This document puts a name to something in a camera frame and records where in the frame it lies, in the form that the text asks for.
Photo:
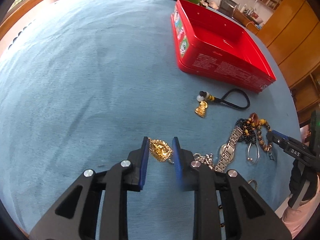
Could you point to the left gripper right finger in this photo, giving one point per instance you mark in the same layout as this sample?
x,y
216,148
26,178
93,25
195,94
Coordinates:
x,y
224,204

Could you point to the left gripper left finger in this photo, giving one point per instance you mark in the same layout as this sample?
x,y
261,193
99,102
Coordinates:
x,y
95,205

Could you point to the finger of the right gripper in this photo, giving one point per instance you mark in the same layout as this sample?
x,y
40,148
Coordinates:
x,y
279,135
282,143

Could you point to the gold pendant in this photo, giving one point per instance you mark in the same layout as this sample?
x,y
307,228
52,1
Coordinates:
x,y
160,150

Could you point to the black cord gold charm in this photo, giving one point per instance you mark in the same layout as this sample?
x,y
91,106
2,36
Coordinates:
x,y
204,98

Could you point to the silver metal wristwatch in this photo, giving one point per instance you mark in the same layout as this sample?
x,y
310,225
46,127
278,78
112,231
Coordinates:
x,y
226,154

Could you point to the wooden wardrobe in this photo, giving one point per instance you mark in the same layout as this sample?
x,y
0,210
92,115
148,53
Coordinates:
x,y
292,37

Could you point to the wooden desk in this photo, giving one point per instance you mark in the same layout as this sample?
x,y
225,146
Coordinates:
x,y
245,21

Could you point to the red tin box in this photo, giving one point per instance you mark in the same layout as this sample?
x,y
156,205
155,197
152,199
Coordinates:
x,y
211,45

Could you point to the blue bed cover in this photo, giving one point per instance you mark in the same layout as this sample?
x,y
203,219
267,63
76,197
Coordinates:
x,y
87,80

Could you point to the black office chair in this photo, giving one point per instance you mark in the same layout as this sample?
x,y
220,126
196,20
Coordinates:
x,y
227,7

